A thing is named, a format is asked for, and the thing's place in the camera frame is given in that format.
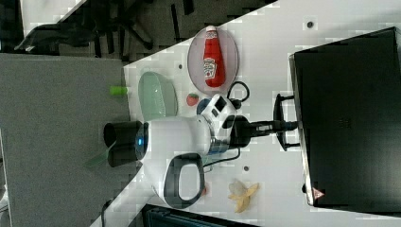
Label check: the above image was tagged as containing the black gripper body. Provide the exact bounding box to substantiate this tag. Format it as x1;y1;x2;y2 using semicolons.
229;115;256;148

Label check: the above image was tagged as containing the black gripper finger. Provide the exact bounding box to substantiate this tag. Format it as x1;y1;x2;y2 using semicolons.
256;121;276;131
256;120;298;136

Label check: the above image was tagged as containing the black oven door handle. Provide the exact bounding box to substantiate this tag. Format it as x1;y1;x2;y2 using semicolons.
273;94;300;151

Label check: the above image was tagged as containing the black toaster oven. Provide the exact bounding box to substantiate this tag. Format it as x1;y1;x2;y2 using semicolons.
289;26;401;217

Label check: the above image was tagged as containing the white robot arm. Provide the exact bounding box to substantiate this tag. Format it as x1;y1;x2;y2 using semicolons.
134;94;298;209

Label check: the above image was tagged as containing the blue small bowl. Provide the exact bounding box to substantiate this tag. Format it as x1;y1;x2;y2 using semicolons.
197;98;210;114

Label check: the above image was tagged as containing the red toy strawberry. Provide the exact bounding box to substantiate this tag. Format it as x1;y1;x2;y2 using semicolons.
186;93;199;106

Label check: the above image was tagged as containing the peeled toy banana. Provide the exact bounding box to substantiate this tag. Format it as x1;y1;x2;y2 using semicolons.
228;180;259;213

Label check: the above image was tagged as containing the red ketchup bottle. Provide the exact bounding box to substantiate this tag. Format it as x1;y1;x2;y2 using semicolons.
203;26;225;88

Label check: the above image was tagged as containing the grey oval plate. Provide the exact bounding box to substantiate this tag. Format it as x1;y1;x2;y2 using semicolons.
187;27;238;96

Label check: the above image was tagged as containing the light green oval bowl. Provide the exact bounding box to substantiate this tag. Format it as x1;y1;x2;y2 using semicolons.
138;71;178;121

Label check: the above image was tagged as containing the dark blue crate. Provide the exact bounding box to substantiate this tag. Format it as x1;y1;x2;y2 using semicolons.
141;204;257;227

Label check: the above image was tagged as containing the green cylinder marker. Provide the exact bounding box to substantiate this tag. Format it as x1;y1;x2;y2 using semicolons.
110;86;128;96

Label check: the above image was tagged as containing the black office chair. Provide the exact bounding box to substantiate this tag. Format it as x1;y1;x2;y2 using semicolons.
13;0;197;60

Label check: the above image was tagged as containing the green pot with handle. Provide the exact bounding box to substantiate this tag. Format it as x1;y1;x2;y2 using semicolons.
202;155;218;173

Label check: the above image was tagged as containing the black cylinder mount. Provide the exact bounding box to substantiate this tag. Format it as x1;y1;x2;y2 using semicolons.
103;121;142;167

